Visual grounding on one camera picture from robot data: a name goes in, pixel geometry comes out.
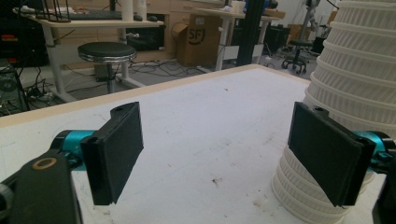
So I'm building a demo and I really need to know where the black wire rack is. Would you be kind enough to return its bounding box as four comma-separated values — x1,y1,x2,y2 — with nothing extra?
35,0,72,23

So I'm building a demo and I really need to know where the grey metal stand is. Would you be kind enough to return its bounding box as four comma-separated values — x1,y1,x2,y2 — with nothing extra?
298,0,322,41

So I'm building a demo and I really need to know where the white paper roll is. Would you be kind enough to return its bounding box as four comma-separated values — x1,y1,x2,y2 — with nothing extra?
120,0,134,22

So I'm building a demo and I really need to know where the brown cardboard box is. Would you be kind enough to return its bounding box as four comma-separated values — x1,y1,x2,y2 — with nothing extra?
171,13,224,68

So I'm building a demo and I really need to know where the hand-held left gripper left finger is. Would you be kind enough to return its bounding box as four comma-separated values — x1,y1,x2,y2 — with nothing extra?
50,101,145,206

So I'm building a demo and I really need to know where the black equipment cabinet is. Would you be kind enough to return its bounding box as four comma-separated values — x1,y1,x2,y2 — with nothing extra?
0,0,50,68

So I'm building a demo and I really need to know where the tangle of floor cables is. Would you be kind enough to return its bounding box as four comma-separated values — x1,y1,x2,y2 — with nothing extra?
129,59,208,78

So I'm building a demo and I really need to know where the beige desk with white legs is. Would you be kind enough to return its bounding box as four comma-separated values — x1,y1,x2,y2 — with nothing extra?
12,8,165,104

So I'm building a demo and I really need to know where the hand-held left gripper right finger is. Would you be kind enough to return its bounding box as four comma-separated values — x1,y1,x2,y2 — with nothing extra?
288,101,396,208

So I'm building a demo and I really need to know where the black round stool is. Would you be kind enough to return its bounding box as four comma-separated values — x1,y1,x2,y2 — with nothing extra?
77,41,138,94

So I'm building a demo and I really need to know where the dark desk mat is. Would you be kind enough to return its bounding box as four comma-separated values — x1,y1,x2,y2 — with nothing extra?
59,9,144,22

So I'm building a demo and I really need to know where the black metal shelf frame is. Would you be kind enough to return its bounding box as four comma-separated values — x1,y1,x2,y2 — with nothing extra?
0,59,31,118

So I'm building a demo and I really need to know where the white desk with wooden top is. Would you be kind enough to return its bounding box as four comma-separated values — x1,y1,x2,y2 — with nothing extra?
192,7,287,72

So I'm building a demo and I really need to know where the black metal post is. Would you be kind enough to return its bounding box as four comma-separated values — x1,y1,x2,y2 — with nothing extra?
236,0,266,67

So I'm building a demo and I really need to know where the black office chair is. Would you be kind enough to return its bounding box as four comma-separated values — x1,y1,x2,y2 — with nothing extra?
281,39,314,76

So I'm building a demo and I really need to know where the white ribbed vase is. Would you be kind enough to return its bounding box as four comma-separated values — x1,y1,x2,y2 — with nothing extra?
271,0,396,224

